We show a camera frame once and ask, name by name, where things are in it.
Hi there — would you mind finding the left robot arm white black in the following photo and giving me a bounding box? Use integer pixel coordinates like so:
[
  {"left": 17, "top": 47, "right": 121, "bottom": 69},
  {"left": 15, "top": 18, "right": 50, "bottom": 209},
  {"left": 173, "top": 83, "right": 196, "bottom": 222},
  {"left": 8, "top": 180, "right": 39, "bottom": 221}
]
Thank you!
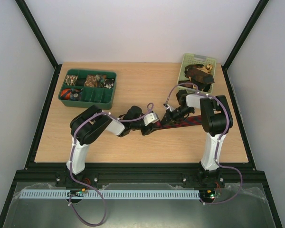
[{"left": 66, "top": 103, "right": 159, "bottom": 175}]

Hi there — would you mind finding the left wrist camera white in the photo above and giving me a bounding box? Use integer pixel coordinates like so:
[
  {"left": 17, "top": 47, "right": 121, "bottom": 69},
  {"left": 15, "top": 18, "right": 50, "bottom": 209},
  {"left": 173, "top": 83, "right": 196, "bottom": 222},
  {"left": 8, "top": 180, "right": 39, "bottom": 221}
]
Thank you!
[{"left": 143, "top": 112, "right": 159, "bottom": 126}]

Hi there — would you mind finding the purple cable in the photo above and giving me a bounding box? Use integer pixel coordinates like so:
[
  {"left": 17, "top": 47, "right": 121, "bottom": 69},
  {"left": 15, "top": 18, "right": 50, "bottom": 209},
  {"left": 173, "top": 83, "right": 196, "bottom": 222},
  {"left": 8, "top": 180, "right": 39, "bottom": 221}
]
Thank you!
[
  {"left": 163, "top": 83, "right": 244, "bottom": 205},
  {"left": 69, "top": 102, "right": 155, "bottom": 226}
]

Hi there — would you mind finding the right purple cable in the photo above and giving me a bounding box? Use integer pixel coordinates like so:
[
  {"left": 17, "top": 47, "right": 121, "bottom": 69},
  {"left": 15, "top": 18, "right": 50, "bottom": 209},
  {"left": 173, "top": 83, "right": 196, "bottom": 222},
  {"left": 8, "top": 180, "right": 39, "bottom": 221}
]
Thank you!
[{"left": 163, "top": 83, "right": 244, "bottom": 205}]

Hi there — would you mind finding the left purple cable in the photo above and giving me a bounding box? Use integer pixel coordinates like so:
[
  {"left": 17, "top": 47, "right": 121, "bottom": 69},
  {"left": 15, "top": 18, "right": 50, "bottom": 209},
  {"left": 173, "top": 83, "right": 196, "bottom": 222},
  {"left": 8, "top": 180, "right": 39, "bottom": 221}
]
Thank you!
[{"left": 69, "top": 102, "right": 155, "bottom": 226}]

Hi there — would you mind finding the green compartment tray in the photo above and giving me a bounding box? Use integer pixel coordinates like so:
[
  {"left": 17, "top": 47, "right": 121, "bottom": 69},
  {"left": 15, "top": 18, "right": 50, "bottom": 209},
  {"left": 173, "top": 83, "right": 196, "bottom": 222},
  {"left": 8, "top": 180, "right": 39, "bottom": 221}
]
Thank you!
[{"left": 58, "top": 68, "right": 117, "bottom": 110}]

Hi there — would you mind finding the rolled tie red orange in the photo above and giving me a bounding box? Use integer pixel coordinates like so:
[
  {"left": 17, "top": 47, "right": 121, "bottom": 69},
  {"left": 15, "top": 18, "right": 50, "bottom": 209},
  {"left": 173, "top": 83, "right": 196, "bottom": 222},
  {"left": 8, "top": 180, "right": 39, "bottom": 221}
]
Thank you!
[{"left": 60, "top": 88, "right": 73, "bottom": 100}]

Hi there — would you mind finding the rolled tie grey patterned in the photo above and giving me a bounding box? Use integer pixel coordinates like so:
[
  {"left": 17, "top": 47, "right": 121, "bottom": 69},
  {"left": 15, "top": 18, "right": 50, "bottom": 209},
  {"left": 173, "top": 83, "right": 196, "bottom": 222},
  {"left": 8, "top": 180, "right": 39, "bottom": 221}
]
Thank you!
[{"left": 69, "top": 89, "right": 83, "bottom": 101}]

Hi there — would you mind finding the rolled tie teal brown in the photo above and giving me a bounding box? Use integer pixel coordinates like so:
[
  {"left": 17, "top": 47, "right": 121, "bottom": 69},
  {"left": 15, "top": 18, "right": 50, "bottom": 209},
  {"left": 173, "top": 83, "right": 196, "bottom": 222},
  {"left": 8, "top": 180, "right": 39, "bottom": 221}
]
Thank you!
[{"left": 95, "top": 74, "right": 107, "bottom": 88}]

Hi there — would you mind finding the black aluminium frame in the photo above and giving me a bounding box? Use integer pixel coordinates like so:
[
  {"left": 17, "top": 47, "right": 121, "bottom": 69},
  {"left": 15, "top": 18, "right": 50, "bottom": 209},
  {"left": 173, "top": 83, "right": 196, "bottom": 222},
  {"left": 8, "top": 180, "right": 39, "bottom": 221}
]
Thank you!
[{"left": 0, "top": 0, "right": 282, "bottom": 228}]

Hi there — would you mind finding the rolled tie orange brown pattern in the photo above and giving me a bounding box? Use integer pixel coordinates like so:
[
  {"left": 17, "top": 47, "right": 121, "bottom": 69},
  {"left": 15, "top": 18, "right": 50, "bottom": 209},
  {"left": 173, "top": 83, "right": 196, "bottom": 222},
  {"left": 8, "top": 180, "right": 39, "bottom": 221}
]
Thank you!
[{"left": 84, "top": 75, "right": 98, "bottom": 87}]

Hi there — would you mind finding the rolled tie brown white pattern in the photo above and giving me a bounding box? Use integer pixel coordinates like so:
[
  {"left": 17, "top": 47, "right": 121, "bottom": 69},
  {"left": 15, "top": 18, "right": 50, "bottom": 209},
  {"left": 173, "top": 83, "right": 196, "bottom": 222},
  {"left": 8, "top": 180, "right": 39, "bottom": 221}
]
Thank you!
[{"left": 65, "top": 75, "right": 78, "bottom": 86}]

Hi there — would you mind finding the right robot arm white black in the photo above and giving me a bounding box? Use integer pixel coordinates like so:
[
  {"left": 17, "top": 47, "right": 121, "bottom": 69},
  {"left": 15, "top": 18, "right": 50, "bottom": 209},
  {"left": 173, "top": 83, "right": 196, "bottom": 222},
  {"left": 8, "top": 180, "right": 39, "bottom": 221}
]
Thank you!
[{"left": 162, "top": 90, "right": 233, "bottom": 186}]

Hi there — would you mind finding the light blue cable duct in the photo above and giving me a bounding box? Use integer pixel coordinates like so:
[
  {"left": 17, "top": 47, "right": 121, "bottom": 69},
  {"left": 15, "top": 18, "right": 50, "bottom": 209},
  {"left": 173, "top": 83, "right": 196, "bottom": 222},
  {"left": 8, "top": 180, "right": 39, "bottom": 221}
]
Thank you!
[{"left": 19, "top": 190, "right": 200, "bottom": 200}]

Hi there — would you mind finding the red navy striped tie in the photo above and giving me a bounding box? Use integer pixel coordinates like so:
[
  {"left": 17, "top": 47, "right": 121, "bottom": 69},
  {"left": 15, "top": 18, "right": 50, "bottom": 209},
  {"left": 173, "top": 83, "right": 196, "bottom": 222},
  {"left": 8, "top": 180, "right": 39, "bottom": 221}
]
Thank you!
[{"left": 153, "top": 115, "right": 202, "bottom": 131}]

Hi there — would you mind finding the pile of brown ties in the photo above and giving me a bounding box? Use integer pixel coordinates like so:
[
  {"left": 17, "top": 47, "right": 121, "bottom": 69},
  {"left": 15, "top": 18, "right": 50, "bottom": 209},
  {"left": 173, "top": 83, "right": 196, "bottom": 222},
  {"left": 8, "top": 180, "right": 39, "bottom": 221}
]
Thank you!
[{"left": 178, "top": 64, "right": 215, "bottom": 92}]

